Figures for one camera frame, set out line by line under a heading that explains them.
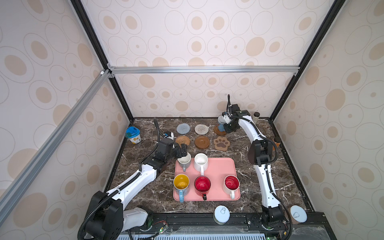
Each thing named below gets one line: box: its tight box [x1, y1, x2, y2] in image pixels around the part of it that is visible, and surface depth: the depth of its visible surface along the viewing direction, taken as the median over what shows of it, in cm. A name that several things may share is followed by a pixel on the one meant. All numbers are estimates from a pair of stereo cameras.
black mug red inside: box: [194, 175, 211, 201], surface depth 85 cm
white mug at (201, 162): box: [194, 152, 209, 176], surface depth 88 cm
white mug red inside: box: [223, 175, 240, 200], surface depth 81 cm
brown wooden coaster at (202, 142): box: [194, 136, 210, 149], surface depth 108 cm
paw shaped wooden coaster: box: [213, 136, 231, 151], surface depth 106 cm
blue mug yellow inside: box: [173, 173, 190, 203], surface depth 80 cm
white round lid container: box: [213, 205, 231, 225], surface depth 73 cm
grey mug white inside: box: [177, 152, 192, 172], surface depth 87 cm
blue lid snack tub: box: [125, 126, 142, 145], surface depth 101 cm
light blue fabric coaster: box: [176, 123, 191, 135], surface depth 115 cm
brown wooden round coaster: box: [214, 124, 227, 136], surface depth 114 cm
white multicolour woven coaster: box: [194, 124, 209, 135], surface depth 115 cm
